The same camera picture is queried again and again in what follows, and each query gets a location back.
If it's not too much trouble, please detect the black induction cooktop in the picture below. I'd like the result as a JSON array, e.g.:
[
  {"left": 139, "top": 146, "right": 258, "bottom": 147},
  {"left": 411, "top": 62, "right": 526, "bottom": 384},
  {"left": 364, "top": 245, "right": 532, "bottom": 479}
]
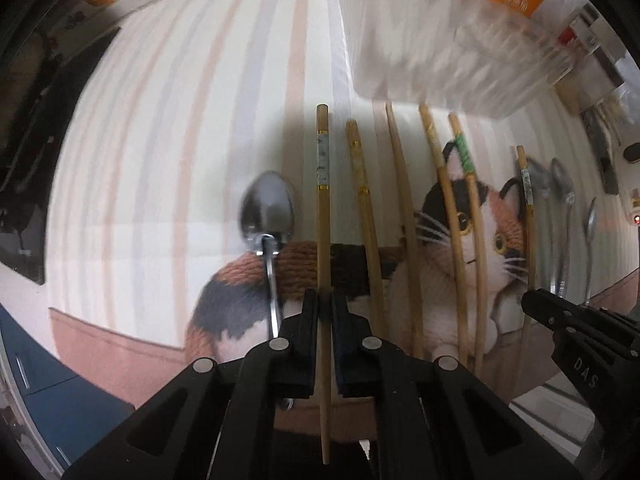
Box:
[{"left": 1, "top": 29, "right": 119, "bottom": 285}]

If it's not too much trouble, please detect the light bamboo chopstick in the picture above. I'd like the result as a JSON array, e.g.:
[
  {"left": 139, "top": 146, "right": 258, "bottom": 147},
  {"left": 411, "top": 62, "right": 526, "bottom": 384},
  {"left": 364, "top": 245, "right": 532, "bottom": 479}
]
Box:
[{"left": 418, "top": 103, "right": 471, "bottom": 366}]

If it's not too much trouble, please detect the blue cabinet door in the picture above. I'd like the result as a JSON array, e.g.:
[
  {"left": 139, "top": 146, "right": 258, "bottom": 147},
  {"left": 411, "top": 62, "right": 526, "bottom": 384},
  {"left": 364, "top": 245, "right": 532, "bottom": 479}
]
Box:
[{"left": 1, "top": 310, "right": 134, "bottom": 472}]

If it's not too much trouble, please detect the large steel spoon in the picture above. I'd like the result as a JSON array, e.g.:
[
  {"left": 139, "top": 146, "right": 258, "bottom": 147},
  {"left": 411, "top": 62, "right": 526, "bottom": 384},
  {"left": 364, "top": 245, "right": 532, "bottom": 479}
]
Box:
[{"left": 239, "top": 171, "right": 295, "bottom": 339}]

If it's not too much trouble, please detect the chopstick with gold bands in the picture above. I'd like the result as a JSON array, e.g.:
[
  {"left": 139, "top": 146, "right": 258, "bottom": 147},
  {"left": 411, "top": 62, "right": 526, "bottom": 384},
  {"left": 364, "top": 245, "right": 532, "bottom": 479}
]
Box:
[{"left": 345, "top": 119, "right": 388, "bottom": 338}]

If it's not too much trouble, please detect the chopstick with grey pattern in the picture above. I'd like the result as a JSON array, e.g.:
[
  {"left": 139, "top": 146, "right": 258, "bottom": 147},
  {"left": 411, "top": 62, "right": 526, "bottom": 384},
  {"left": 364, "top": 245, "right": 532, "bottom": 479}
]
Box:
[{"left": 516, "top": 145, "right": 537, "bottom": 289}]

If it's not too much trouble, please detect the oval steel spoon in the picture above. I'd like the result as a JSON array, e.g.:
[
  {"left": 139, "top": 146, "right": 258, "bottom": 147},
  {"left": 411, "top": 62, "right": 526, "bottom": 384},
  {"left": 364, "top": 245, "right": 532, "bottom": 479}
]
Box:
[{"left": 551, "top": 157, "right": 576, "bottom": 298}]

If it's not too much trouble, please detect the plain wooden chopstick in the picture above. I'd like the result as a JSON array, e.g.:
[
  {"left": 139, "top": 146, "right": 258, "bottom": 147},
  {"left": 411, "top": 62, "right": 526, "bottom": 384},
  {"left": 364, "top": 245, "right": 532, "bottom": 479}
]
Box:
[{"left": 385, "top": 102, "right": 424, "bottom": 359}]

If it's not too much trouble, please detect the small steel teaspoon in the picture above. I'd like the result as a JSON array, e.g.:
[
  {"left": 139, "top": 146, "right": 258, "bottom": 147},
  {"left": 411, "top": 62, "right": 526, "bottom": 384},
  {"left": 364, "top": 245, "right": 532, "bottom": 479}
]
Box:
[{"left": 584, "top": 197, "right": 597, "bottom": 304}]

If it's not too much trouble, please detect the clear plastic utensil tray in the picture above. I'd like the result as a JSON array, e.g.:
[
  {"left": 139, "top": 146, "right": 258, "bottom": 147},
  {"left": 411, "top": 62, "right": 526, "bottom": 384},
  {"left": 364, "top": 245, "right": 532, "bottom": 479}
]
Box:
[{"left": 338, "top": 0, "right": 585, "bottom": 119}]

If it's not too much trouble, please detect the chopstick with green tape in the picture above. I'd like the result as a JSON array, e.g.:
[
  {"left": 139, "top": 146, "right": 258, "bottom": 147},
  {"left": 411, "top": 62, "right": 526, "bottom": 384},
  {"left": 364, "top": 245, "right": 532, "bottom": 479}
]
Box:
[{"left": 447, "top": 112, "right": 490, "bottom": 377}]

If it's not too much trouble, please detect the round steel soup spoon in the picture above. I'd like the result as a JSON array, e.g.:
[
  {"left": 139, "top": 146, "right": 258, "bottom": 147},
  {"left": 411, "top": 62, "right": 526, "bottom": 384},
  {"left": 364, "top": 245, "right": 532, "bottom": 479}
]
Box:
[{"left": 526, "top": 156, "right": 556, "bottom": 292}]

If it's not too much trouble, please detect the pink white electric kettle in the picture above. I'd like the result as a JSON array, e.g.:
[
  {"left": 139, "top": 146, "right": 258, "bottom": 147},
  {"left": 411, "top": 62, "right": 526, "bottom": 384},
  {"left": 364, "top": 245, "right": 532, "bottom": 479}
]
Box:
[{"left": 616, "top": 141, "right": 640, "bottom": 226}]

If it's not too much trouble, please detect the chopstick with grey band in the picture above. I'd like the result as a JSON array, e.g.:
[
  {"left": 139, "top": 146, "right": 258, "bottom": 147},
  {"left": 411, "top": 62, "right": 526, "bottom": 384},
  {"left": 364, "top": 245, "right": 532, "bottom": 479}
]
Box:
[{"left": 316, "top": 104, "right": 332, "bottom": 466}]

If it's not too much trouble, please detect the striped cat print mat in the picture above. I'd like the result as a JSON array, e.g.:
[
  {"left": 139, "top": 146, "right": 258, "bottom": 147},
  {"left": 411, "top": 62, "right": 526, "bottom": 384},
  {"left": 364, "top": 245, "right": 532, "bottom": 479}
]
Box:
[{"left": 44, "top": 0, "right": 640, "bottom": 441}]

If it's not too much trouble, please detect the black smartphone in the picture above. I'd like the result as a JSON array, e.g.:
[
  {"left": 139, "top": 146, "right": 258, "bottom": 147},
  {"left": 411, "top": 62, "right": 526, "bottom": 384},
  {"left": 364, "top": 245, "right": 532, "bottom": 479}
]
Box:
[{"left": 580, "top": 107, "right": 620, "bottom": 195}]

